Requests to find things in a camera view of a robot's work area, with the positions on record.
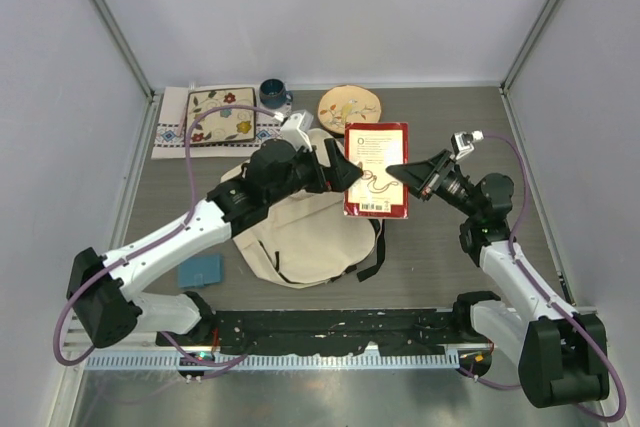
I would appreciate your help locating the white slotted cable duct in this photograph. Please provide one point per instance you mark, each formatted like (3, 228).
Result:
(370, 359)

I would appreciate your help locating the square floral ceramic plate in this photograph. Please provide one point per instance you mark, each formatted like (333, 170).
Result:
(226, 125)

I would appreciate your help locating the white embroidered placemat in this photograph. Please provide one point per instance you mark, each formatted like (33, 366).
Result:
(171, 130)

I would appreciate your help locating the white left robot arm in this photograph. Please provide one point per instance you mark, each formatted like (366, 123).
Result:
(106, 291)

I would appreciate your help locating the dark blue ceramic mug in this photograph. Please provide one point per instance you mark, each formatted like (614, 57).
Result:
(274, 94)

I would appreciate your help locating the cream canvas backpack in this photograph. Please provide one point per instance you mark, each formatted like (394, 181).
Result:
(307, 240)

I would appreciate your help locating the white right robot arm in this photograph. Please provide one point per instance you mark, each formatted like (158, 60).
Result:
(559, 353)

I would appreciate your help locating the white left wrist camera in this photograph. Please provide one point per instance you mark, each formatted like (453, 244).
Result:
(295, 128)

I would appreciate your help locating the round bird ceramic plate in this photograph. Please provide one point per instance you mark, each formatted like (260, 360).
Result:
(345, 104)

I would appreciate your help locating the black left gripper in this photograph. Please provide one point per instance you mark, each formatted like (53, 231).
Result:
(341, 174)

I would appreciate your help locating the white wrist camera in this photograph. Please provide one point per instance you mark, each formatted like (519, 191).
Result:
(295, 128)
(462, 145)

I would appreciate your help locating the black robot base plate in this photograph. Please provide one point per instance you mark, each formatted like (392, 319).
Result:
(338, 332)

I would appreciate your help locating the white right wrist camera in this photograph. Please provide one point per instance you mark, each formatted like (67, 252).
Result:
(462, 145)

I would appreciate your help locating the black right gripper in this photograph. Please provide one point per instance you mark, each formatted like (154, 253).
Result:
(415, 176)

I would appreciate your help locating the red bordered book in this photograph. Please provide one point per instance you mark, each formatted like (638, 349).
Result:
(373, 147)

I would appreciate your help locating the blue small box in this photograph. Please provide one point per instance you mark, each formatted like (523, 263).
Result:
(201, 271)

